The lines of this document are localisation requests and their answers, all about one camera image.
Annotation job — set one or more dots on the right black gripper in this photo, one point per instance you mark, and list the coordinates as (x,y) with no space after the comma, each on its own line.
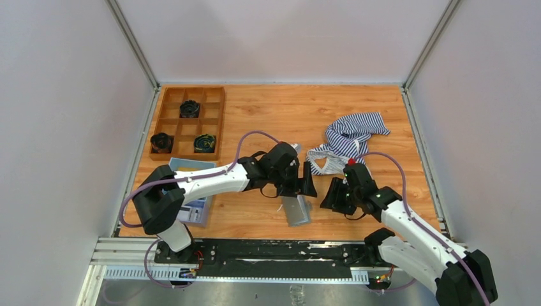
(333,201)

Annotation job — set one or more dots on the black rolled belt left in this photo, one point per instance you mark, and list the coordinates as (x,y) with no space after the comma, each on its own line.
(161,143)

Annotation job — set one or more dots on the light blue box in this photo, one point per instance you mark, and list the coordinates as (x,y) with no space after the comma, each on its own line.
(194,213)

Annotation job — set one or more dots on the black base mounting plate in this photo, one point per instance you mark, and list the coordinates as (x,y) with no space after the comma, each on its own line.
(273,259)

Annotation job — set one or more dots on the black rolled belt top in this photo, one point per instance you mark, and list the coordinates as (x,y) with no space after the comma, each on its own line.
(189,109)

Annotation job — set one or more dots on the black rolled belt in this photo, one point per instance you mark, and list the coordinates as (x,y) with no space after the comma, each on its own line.
(189,109)
(161,143)

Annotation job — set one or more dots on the wooden compartment tray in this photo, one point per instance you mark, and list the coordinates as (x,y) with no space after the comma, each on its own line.
(184,131)

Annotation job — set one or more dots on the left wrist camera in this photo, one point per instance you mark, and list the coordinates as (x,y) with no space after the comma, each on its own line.
(297,147)

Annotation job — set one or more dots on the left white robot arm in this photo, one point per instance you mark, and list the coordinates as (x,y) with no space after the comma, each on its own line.
(160,198)

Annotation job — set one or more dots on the striped blue white cloth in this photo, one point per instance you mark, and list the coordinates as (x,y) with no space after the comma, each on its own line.
(345,139)

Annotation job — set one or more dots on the grey card holder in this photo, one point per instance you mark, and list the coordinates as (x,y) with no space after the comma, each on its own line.
(297,210)

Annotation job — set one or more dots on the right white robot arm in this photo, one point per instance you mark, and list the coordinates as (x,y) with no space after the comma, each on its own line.
(454,275)

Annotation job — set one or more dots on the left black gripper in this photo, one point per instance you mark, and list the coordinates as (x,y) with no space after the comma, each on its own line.
(303,185)

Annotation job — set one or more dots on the blue green rolled belt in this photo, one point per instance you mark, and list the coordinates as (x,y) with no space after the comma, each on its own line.
(205,143)

